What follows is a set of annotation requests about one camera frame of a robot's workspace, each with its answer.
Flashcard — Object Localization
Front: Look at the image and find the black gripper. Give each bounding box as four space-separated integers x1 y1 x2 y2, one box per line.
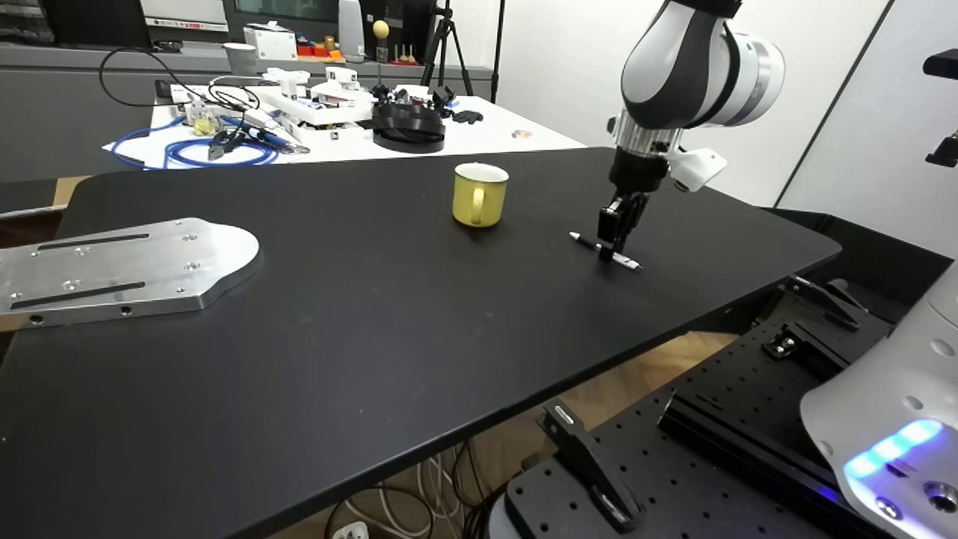
596 149 667 252

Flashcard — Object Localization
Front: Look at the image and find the white and black pen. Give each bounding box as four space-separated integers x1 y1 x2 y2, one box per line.
569 231 641 272

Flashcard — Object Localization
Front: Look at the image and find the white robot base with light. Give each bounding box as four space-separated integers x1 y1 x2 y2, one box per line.
800 267 958 539

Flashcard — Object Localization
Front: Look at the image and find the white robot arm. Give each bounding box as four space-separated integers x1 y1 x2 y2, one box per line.
589 0 785 269

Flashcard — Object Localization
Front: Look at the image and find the yellow cup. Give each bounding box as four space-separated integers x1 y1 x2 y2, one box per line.
451 161 508 231

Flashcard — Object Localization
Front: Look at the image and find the black helmet-like object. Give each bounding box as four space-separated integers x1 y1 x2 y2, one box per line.
372 103 445 152

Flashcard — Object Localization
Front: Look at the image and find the black tripod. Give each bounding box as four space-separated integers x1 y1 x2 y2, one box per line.
418 0 474 92

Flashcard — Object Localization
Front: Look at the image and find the black perforated breadboard base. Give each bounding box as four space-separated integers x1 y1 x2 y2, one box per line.
484 288 890 539

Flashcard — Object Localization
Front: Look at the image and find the silver metal mounting plate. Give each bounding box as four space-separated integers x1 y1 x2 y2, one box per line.
0 215 261 330

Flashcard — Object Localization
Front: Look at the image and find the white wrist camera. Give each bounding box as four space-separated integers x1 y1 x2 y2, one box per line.
667 147 728 192

